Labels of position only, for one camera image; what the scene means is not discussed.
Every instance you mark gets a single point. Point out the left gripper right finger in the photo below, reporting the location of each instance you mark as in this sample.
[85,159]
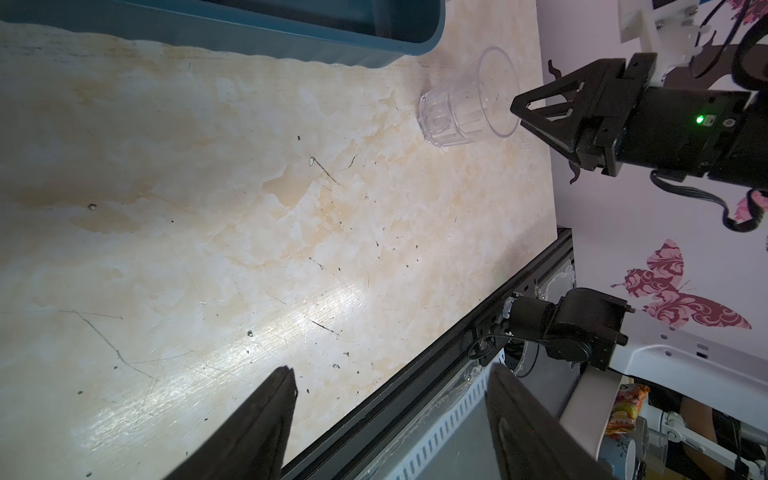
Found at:
[528,442]

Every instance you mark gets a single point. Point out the white slotted cable duct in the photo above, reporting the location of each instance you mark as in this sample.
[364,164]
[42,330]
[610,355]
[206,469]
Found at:
[449,439]

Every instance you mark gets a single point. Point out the clear cup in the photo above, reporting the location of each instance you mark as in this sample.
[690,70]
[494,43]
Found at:
[474,104]

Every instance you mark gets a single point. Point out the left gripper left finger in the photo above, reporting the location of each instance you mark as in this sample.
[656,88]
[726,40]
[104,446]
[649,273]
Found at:
[252,442]

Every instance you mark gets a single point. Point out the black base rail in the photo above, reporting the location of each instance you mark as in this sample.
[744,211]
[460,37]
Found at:
[356,440]

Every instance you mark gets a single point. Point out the teal plastic bin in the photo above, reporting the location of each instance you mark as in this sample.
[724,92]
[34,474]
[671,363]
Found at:
[371,34]

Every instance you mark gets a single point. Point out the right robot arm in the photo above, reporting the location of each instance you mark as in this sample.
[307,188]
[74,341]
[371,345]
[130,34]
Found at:
[586,325]

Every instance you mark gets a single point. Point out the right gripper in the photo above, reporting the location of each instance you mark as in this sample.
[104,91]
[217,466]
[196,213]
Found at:
[674,132]

